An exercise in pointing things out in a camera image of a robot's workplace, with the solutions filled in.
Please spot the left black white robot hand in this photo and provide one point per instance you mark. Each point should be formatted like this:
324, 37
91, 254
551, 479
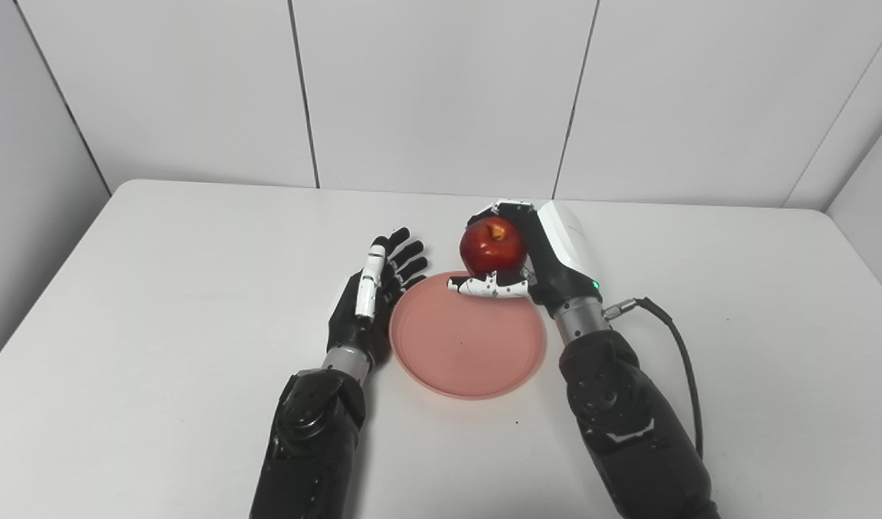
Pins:
376, 295

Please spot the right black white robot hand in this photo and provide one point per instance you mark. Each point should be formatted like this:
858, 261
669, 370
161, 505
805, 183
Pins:
556, 259

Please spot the red apple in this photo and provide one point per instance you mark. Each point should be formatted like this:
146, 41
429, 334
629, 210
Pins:
493, 245

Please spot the pink round plate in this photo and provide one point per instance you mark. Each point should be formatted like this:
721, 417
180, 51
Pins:
466, 346

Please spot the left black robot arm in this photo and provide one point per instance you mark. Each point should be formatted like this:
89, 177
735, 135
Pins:
318, 440

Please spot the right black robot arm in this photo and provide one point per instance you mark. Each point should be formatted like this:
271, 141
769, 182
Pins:
628, 418

